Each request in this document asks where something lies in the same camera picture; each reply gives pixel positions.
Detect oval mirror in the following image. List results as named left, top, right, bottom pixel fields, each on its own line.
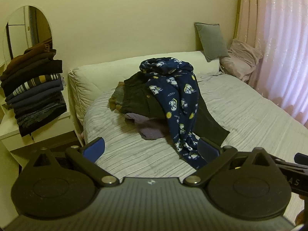
left=2, top=5, right=53, bottom=64

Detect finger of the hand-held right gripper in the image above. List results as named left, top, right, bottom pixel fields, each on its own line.
left=271, top=152, right=308, bottom=174

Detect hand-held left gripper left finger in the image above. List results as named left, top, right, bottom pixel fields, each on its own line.
left=23, top=137, right=119, bottom=187

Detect grey garment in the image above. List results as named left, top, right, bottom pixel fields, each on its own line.
left=113, top=87, right=126, bottom=106

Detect pink curtain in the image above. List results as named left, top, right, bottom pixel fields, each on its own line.
left=234, top=0, right=308, bottom=129

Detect dark grey pants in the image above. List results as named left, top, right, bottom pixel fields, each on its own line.
left=121, top=72, right=230, bottom=147

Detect mustard garment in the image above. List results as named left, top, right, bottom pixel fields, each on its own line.
left=109, top=82, right=126, bottom=112

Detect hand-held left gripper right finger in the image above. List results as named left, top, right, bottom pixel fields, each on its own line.
left=184, top=137, right=280, bottom=187

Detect bed with striped white cover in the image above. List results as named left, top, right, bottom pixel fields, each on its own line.
left=83, top=73, right=308, bottom=224

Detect pink pillow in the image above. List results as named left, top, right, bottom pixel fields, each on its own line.
left=219, top=38, right=263, bottom=82

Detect white dresser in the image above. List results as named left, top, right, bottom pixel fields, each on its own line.
left=0, top=61, right=79, bottom=169

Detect grey pillow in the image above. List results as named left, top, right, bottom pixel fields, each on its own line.
left=194, top=22, right=230, bottom=62

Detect long white bed pillow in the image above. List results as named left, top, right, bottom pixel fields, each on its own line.
left=68, top=50, right=220, bottom=135

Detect navy printed fleece pants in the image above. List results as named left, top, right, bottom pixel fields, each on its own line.
left=140, top=56, right=210, bottom=170

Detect stack of folded clothes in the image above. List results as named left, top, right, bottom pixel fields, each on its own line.
left=0, top=42, right=68, bottom=137

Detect purple garment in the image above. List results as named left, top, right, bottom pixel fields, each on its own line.
left=125, top=112, right=172, bottom=140

